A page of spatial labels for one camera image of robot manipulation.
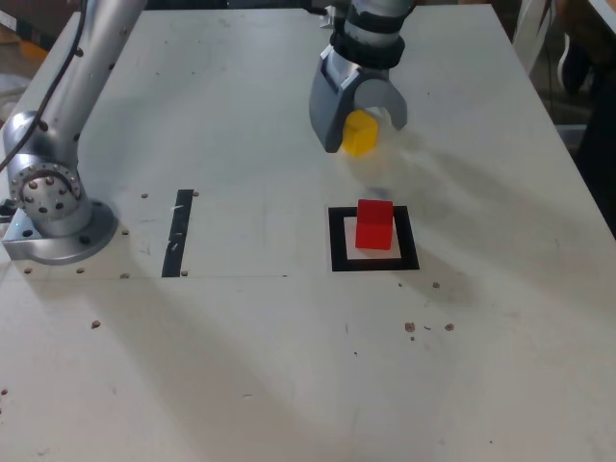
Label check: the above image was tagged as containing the white frame post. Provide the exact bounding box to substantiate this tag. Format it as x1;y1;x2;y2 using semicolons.
510;0;552;76

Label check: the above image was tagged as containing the red cube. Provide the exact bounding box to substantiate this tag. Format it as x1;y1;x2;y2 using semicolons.
354;198;395;251

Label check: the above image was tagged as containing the yellow cube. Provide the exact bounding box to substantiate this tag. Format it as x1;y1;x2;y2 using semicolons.
342;109;379;158

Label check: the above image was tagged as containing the black tape strip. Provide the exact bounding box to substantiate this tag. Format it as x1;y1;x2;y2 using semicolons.
161;189;194;279

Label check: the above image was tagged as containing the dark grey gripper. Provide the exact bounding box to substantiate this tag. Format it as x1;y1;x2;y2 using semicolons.
308;45;409;154

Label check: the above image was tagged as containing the thin black base cable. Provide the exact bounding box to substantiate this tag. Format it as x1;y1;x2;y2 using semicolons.
0;0;90;172

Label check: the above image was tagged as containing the black tape square outline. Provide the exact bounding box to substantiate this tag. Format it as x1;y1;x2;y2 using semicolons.
327;205;421;273

